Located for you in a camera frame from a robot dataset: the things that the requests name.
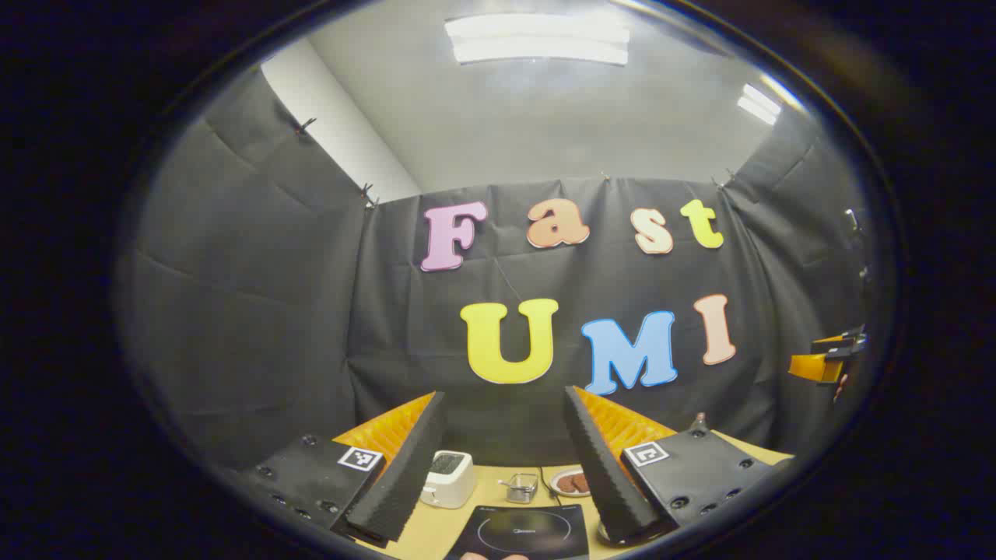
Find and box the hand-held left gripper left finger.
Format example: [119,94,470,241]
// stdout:
[233,391,447,549]

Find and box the white toaster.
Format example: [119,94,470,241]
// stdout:
[420,450,477,509]

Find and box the black backdrop cloth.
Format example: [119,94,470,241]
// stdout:
[117,66,880,499]

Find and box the metal wire basket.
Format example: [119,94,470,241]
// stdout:
[498,473,539,504]

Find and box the black induction cooktop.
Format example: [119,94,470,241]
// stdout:
[445,504,590,560]

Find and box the ceiling light panel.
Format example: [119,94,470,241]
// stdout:
[445,13,631,66]
[738,84,783,125]

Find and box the white oval plate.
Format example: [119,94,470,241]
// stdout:
[549,467,592,499]

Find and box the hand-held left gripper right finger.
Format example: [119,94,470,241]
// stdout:
[564,386,794,545]

